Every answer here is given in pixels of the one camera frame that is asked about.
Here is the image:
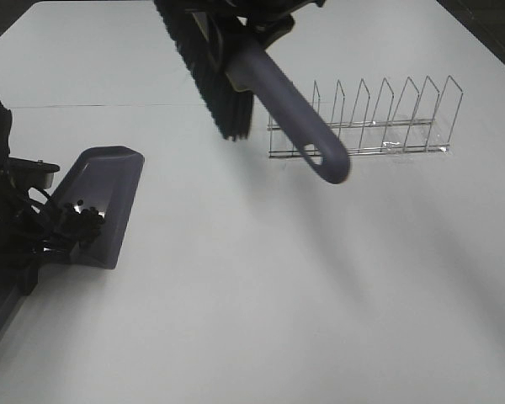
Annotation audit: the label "chrome wire dish rack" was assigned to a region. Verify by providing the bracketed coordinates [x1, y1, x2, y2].
[267, 75, 465, 160]

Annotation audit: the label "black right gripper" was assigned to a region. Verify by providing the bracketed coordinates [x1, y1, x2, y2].
[184, 0, 325, 76]

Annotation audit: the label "purple brush black bristles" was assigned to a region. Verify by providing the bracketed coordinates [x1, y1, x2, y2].
[154, 1, 351, 184]

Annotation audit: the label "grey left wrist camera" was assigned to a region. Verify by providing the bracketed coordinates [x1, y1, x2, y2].
[8, 157, 60, 190]

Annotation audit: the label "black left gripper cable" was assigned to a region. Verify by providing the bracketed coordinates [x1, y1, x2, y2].
[8, 184, 106, 262]

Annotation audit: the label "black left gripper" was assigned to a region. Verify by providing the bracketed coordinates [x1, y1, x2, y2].
[0, 101, 67, 294]

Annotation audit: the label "pile of coffee beans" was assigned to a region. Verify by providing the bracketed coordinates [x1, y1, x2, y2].
[59, 203, 105, 249]

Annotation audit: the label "purple plastic dustpan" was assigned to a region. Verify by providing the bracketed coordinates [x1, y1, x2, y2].
[0, 146, 145, 333]

